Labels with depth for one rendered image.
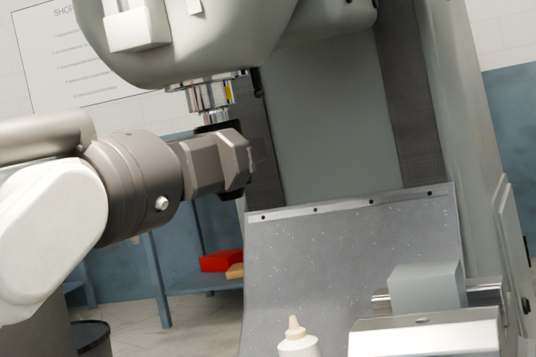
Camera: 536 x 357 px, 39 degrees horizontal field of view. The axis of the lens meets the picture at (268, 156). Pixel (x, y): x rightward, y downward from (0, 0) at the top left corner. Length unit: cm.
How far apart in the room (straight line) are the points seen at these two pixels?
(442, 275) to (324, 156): 46
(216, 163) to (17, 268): 23
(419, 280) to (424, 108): 41
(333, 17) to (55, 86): 530
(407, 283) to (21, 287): 34
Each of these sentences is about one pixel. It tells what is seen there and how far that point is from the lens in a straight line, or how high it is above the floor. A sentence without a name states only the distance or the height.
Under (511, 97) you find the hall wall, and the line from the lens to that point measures 487.
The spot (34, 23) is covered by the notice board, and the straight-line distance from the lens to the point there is 613.
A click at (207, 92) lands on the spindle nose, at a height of 130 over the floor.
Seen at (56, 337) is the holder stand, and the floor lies 107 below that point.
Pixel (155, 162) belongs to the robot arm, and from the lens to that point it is 61.
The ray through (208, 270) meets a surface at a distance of 521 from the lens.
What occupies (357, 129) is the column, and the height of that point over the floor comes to 121.
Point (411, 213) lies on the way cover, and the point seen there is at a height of 109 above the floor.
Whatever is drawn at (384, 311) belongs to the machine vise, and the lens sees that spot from 75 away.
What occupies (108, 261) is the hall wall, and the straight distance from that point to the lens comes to 601.
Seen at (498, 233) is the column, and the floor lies 102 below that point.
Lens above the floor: 127
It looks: 4 degrees down
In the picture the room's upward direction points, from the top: 12 degrees counter-clockwise
